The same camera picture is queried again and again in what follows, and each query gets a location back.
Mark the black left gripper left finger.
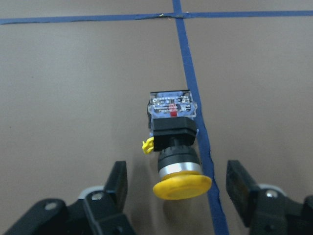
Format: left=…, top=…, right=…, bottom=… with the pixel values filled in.
left=5, top=161, right=135, bottom=235

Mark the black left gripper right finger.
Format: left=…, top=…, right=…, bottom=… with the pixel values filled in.
left=226, top=160, right=313, bottom=235

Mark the yellow push button switch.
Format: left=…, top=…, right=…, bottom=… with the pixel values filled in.
left=142, top=90, right=212, bottom=200

